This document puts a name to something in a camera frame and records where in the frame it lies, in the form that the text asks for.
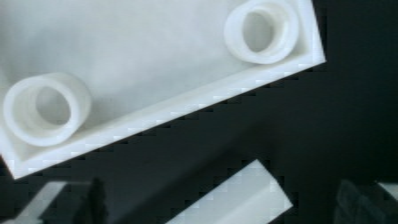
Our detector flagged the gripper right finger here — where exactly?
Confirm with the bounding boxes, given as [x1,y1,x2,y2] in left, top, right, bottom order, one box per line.
[334,180,398,224]

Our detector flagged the white square tabletop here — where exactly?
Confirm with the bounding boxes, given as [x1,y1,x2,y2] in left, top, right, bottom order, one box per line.
[0,0,325,178]

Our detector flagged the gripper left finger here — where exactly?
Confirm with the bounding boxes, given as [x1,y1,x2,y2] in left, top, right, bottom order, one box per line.
[11,180,110,224]

